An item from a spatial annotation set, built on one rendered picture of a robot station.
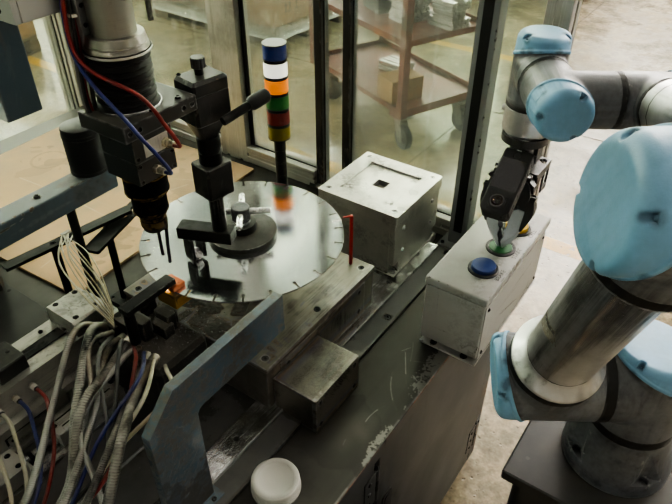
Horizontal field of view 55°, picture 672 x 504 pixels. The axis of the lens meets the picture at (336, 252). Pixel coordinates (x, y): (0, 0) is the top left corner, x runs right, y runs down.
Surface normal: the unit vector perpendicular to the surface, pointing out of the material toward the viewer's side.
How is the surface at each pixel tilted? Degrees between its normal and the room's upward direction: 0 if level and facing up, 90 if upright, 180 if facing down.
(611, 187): 83
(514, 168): 32
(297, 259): 0
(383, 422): 0
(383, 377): 0
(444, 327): 90
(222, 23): 90
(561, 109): 90
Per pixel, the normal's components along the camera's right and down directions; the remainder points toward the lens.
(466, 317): -0.57, 0.50
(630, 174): -0.99, -0.07
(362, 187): 0.00, -0.79
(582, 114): -0.04, 0.62
